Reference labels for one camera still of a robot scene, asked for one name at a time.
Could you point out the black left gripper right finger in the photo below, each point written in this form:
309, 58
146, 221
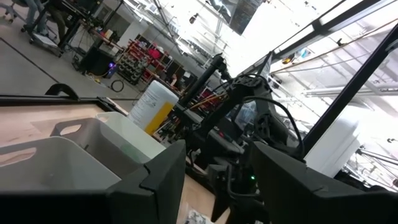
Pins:
311, 202

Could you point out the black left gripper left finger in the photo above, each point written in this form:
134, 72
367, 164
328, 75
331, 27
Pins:
140, 199

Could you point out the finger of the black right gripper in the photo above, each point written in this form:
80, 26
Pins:
220, 205

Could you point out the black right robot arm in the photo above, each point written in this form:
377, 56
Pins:
217, 118

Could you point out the clear bag of cotton balls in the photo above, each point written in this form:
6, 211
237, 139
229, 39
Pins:
196, 217

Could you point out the grey plastic bin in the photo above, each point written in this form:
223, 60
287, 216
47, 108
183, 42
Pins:
102, 143

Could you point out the white wipes canister yellow label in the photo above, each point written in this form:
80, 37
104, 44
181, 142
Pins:
152, 105

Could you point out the storage shelf rack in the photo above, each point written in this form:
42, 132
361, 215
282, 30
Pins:
133, 62

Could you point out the black computer case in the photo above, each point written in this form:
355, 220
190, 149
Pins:
98, 62

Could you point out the black hanging banner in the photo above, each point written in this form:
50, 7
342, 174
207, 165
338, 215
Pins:
245, 15

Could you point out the wheeled cart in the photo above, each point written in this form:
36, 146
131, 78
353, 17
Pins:
45, 42

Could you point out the person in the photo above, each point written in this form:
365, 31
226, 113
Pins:
35, 15
60, 18

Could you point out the black rig frame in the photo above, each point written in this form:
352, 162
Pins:
348, 93

